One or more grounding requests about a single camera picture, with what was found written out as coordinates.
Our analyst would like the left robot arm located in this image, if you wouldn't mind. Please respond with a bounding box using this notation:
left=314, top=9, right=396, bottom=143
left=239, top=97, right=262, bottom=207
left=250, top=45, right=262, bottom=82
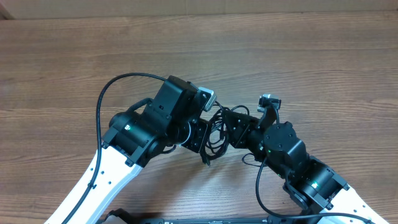
left=47, top=76, right=216, bottom=223

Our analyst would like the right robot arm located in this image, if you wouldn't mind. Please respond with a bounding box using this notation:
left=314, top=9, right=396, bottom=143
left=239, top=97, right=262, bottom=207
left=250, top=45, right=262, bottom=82
left=221, top=109, right=386, bottom=223

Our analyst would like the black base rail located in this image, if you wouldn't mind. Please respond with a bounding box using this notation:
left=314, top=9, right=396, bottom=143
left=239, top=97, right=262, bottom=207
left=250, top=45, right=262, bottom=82
left=99, top=208, right=312, bottom=224

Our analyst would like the black usb cable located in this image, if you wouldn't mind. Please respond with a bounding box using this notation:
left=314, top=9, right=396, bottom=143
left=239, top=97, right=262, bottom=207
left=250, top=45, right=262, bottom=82
left=200, top=101, right=251, bottom=167

